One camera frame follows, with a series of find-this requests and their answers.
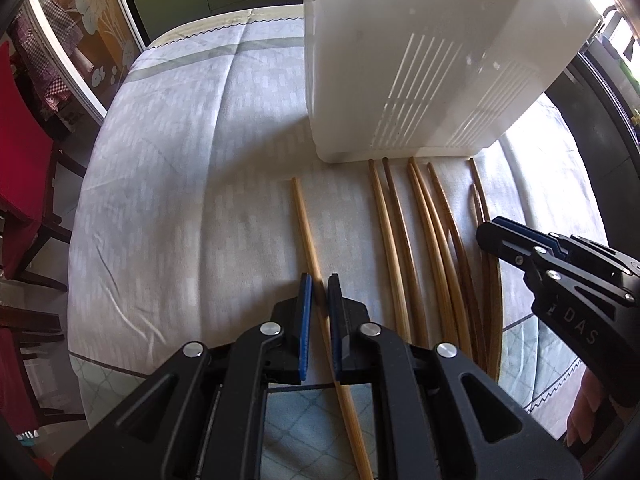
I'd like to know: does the white plastic utensil holder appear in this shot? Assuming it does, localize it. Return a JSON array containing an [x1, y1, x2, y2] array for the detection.
[[302, 0, 603, 165]]

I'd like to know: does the red upholstered wooden chair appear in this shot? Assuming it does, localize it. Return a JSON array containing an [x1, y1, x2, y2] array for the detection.
[[0, 42, 90, 281], [0, 302, 88, 436]]

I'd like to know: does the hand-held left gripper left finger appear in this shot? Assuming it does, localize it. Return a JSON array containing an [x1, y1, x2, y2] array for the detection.
[[52, 272, 313, 480]]

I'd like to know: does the brown wooden chopstick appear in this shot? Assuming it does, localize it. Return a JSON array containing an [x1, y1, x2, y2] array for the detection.
[[368, 158, 412, 345]]

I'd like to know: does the bunch of brown chopsticks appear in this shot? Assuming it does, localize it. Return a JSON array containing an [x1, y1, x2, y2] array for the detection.
[[382, 156, 503, 383]]

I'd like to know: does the light wooden chopstick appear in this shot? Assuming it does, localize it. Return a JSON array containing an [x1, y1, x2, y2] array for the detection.
[[291, 176, 376, 480]]

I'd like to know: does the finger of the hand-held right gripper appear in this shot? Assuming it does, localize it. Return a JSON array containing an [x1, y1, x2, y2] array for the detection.
[[475, 219, 549, 274], [492, 215, 572, 257]]

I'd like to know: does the floral glass sliding door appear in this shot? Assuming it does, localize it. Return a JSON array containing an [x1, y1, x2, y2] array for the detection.
[[22, 0, 148, 123]]

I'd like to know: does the person's right hand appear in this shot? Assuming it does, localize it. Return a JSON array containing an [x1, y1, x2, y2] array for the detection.
[[566, 364, 611, 458]]

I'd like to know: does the grey patterned tablecloth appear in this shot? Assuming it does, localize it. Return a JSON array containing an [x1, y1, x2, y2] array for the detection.
[[66, 5, 611, 480]]

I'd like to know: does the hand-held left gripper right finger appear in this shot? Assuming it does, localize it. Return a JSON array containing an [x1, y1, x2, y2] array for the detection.
[[327, 272, 586, 480]]

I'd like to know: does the checked hanging cloth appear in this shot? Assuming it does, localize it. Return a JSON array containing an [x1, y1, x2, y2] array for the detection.
[[12, 0, 83, 116]]

